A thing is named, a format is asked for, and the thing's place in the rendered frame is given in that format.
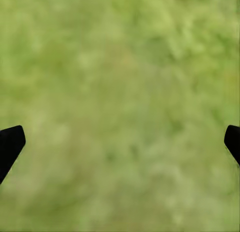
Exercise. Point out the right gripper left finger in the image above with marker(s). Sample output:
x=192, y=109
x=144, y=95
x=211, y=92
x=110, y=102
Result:
x=12, y=141

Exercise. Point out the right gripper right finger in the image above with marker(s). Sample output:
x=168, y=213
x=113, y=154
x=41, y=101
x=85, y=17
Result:
x=232, y=141

